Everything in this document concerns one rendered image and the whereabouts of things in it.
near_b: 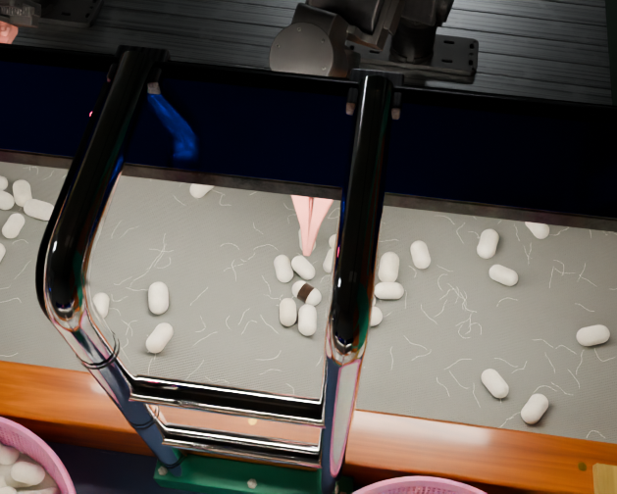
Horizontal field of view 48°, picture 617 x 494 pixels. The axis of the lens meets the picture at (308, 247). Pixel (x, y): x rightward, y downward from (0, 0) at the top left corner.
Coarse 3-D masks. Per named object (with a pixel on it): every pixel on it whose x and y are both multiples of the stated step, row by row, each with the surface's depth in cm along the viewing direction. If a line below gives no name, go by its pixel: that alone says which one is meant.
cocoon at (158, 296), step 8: (152, 288) 74; (160, 288) 74; (152, 296) 74; (160, 296) 74; (168, 296) 75; (152, 304) 74; (160, 304) 73; (168, 304) 74; (152, 312) 74; (160, 312) 74
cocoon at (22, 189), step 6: (18, 180) 82; (24, 180) 82; (18, 186) 81; (24, 186) 81; (18, 192) 81; (24, 192) 81; (30, 192) 82; (18, 198) 81; (24, 198) 81; (30, 198) 82; (18, 204) 81; (24, 204) 81
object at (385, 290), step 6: (384, 282) 75; (390, 282) 75; (396, 282) 75; (378, 288) 75; (384, 288) 75; (390, 288) 75; (396, 288) 75; (402, 288) 75; (378, 294) 75; (384, 294) 75; (390, 294) 75; (396, 294) 75; (402, 294) 75
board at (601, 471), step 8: (600, 464) 63; (592, 472) 64; (600, 472) 63; (608, 472) 63; (616, 472) 63; (600, 480) 62; (608, 480) 62; (616, 480) 62; (600, 488) 62; (608, 488) 62; (616, 488) 62
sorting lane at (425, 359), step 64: (128, 192) 83; (256, 192) 83; (128, 256) 79; (192, 256) 79; (256, 256) 79; (320, 256) 79; (448, 256) 79; (512, 256) 79; (576, 256) 79; (0, 320) 75; (128, 320) 75; (192, 320) 75; (256, 320) 75; (320, 320) 75; (384, 320) 75; (448, 320) 75; (512, 320) 75; (576, 320) 75; (256, 384) 71; (320, 384) 71; (384, 384) 71; (448, 384) 71; (512, 384) 71; (576, 384) 71
